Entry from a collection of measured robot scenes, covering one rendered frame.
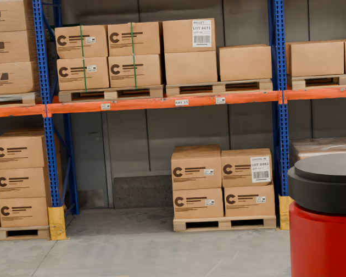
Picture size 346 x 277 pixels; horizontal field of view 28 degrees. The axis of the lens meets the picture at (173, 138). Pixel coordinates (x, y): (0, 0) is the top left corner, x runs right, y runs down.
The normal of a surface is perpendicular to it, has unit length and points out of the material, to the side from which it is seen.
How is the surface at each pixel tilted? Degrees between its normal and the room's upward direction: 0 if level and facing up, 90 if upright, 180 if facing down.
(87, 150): 90
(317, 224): 90
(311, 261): 90
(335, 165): 0
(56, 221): 90
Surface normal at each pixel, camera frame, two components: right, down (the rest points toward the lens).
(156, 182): -0.08, -0.67
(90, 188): -0.06, 0.16
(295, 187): -0.94, 0.11
